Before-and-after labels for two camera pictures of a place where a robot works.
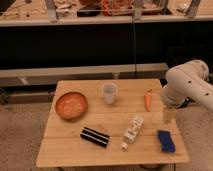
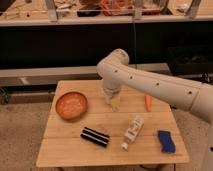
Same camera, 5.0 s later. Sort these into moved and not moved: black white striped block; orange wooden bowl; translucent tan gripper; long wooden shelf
Moved: translucent tan gripper
Not moved: black white striped block; orange wooden bowl; long wooden shelf
